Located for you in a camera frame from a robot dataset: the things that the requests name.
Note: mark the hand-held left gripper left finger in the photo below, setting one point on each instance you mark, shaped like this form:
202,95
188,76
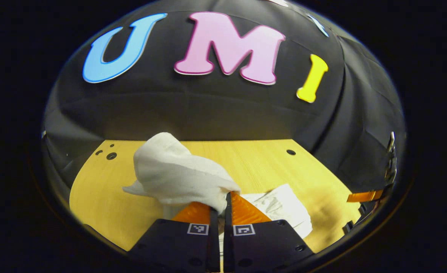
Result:
214,242

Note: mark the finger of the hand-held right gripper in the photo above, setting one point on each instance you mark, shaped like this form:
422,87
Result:
364,212
364,196

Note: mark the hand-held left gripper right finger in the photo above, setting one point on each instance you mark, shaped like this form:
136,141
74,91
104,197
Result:
228,242

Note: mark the white jeans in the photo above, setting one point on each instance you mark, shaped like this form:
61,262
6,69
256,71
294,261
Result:
170,170

